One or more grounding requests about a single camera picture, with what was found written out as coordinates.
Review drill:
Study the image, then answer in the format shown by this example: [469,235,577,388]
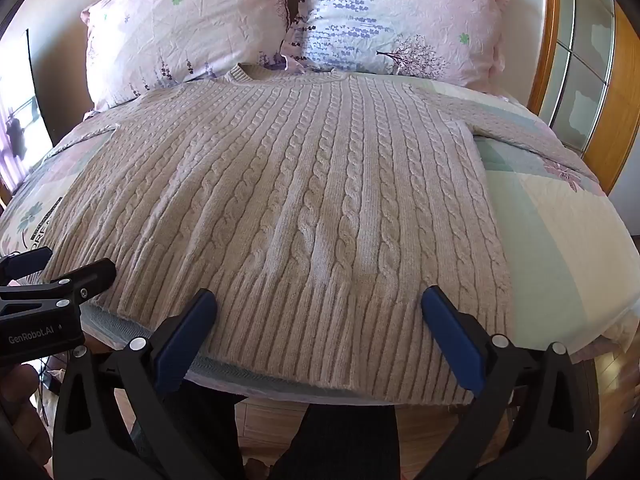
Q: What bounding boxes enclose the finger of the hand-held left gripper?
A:
[0,258,118,313]
[0,247,54,281]

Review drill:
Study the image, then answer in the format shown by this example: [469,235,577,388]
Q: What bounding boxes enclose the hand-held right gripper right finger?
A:
[420,285,602,480]

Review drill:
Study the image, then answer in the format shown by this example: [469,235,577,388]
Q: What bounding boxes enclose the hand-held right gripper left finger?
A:
[52,287,247,480]

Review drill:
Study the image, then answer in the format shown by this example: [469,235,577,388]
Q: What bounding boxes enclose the beige cable-knit sweater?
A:
[39,63,603,406]

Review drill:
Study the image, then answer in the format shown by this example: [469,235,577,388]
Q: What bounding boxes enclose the person's left hand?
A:
[0,363,53,461]

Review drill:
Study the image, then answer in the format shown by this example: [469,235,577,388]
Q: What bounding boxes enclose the glossy dark panel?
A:
[0,29,54,206]

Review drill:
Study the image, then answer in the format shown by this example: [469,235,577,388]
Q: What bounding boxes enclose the pastel patchwork bed quilt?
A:
[0,76,640,402]

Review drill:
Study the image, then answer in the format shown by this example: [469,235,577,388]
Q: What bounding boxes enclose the person's dark trouser legs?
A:
[242,396,401,480]

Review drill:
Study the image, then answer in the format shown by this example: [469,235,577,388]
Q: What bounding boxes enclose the pink floral pillow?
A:
[81,0,291,113]

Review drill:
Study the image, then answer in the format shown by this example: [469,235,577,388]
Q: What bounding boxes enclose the wooden framed glass door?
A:
[527,0,640,197]

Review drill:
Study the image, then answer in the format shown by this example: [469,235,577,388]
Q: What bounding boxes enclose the pink pillow with tree print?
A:
[280,0,523,95]

